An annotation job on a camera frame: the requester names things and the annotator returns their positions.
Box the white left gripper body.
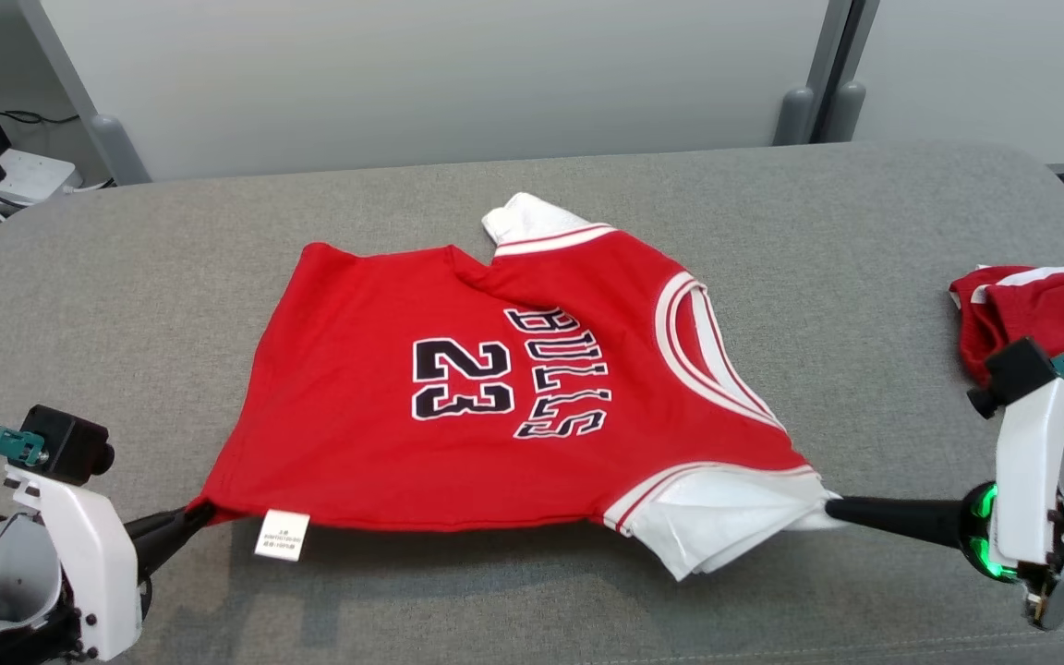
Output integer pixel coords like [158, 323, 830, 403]
[4, 465, 143, 663]

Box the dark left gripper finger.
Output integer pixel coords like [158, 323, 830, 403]
[133, 520, 210, 586]
[124, 501, 216, 557]

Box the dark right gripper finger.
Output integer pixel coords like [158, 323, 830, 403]
[825, 495, 967, 526]
[826, 510, 967, 550]

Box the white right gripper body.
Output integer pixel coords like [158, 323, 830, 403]
[961, 376, 1064, 585]

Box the red shorts white stripe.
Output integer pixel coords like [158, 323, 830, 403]
[948, 265, 1064, 440]

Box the red white basketball jersey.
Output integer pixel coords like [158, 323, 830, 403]
[188, 191, 842, 583]

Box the large white power strip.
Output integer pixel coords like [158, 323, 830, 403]
[0, 143, 78, 204]

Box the teal left camera connector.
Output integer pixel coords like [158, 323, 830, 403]
[0, 422, 46, 466]

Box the grey slanted partition post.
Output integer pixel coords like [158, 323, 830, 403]
[19, 0, 152, 186]

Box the dark grey partition post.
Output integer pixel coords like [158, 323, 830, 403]
[818, 0, 884, 144]

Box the light grey partition post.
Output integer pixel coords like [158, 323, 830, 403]
[774, 0, 856, 147]

